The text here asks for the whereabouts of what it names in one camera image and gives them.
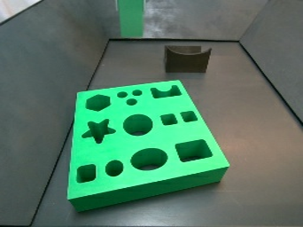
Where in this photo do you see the black curved fixture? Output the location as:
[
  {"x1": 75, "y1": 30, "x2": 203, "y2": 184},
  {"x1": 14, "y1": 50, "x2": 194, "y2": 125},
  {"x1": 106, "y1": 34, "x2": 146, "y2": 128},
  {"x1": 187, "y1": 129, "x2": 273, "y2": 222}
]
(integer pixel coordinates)
[{"x1": 164, "y1": 45, "x2": 213, "y2": 73}]

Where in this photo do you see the green arch block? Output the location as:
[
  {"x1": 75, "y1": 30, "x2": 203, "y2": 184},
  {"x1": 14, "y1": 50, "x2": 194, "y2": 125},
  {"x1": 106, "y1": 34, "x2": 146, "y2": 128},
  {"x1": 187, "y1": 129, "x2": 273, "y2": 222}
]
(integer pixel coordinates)
[{"x1": 118, "y1": 0, "x2": 146, "y2": 37}]

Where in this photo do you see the green shape sorter board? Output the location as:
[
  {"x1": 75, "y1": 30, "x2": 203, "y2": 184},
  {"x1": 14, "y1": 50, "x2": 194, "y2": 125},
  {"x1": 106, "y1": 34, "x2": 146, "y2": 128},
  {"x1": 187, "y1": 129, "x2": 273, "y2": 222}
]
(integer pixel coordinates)
[{"x1": 68, "y1": 81, "x2": 230, "y2": 211}]

